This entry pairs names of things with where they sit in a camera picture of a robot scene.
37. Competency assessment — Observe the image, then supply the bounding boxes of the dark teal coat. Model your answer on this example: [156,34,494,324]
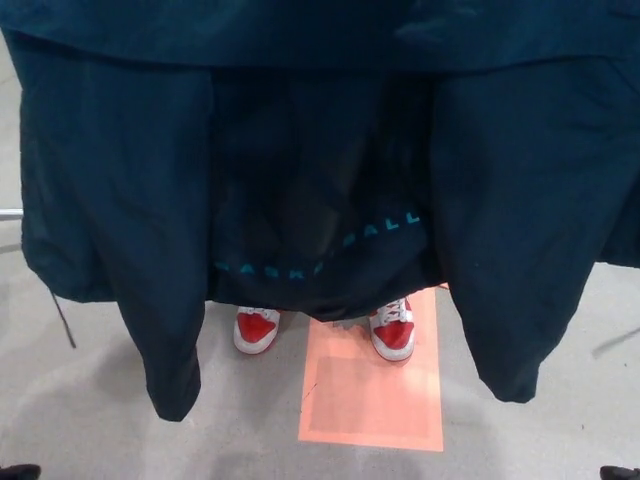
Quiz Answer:
[0,0,640,421]

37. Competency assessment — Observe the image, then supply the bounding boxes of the robot left black foot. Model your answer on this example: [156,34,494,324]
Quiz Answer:
[0,463,42,480]

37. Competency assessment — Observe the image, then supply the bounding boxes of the robot black foot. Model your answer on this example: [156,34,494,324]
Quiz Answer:
[0,463,42,480]
[599,465,640,480]

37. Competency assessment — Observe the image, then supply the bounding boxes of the robot right black foot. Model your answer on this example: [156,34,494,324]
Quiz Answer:
[599,465,640,480]

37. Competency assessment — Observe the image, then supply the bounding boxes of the red and white sneaker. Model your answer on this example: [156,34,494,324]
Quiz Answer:
[233,305,282,357]
[368,294,415,362]

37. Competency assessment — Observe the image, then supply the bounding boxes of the orange floor tape rectangle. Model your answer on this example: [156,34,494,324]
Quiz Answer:
[297,287,445,440]

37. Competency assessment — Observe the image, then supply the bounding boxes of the white metal frame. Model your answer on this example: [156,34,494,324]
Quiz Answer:
[0,206,25,255]

